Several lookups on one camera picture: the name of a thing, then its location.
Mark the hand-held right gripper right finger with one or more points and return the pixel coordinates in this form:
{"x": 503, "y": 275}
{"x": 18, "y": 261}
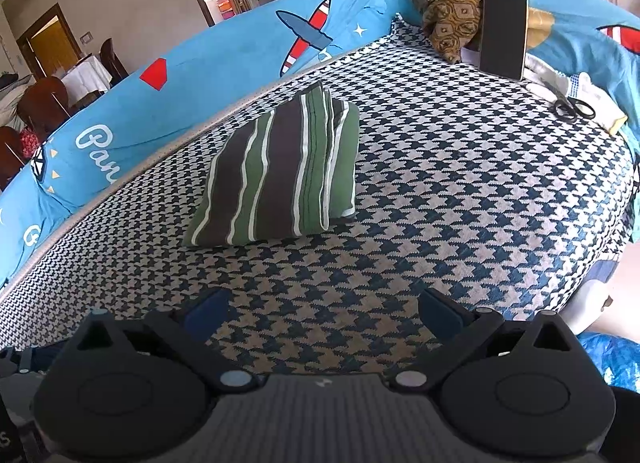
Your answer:
{"x": 440, "y": 314}

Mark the houndstooth sofa mat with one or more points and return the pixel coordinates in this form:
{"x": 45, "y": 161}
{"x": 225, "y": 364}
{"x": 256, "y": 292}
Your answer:
{"x": 450, "y": 203}

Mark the black scissors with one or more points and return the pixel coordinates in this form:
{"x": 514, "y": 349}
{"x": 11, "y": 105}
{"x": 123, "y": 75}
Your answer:
{"x": 570, "y": 105}

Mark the dark wooden chair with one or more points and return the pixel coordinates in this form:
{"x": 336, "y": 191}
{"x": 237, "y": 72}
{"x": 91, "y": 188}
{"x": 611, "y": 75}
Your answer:
{"x": 112, "y": 62}

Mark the yellow wooden door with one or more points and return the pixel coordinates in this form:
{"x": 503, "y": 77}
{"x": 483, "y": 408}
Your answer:
{"x": 50, "y": 40}

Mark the blue printed sofa cover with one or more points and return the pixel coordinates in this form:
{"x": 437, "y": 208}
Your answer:
{"x": 225, "y": 48}

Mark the green brown striped shirt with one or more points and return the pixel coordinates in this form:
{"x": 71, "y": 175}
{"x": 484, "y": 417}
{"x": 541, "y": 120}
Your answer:
{"x": 280, "y": 168}

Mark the red floral cloth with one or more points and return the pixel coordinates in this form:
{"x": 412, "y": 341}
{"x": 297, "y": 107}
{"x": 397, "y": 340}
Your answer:
{"x": 30, "y": 140}

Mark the white cloth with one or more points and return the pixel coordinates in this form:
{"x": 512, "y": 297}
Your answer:
{"x": 597, "y": 93}

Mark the table with white cloth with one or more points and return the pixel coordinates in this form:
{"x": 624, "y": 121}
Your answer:
{"x": 85, "y": 77}

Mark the brown wooden chair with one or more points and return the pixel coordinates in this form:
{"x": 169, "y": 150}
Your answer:
{"x": 45, "y": 103}
{"x": 10, "y": 153}

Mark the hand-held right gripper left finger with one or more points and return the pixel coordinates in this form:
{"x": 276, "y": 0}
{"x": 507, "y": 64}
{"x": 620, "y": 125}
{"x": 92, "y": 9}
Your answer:
{"x": 207, "y": 314}

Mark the black smartphone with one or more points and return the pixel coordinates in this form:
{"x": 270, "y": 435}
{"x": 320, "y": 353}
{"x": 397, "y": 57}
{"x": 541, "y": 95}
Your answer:
{"x": 502, "y": 33}

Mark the blue plastic bag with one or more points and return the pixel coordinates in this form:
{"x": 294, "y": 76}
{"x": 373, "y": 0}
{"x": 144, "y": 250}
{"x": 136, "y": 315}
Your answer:
{"x": 612, "y": 358}

